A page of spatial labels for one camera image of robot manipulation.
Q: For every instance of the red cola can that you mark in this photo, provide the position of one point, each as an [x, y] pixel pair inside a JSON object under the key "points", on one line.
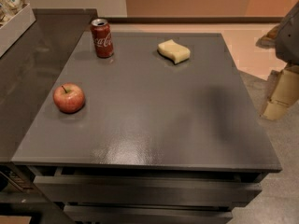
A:
{"points": [[102, 38]]}

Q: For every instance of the grey drawer cabinet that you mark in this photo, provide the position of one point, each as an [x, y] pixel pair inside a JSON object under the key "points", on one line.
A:
{"points": [[155, 142]]}

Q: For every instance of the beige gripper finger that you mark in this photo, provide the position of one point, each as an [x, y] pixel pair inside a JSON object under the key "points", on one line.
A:
{"points": [[281, 92], [268, 40]]}

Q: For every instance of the snack bag in box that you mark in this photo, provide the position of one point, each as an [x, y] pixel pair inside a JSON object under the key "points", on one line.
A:
{"points": [[8, 9]]}

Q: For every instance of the white cardboard box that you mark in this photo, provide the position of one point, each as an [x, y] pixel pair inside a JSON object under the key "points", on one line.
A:
{"points": [[15, 28]]}

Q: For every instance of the yellow sponge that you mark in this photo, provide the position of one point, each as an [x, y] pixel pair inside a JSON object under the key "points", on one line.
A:
{"points": [[174, 51]]}

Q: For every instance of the red apple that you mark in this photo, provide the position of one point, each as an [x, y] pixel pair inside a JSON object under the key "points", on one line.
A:
{"points": [[69, 98]]}

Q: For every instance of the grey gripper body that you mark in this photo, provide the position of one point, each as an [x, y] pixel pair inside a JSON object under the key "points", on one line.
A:
{"points": [[289, 36]]}

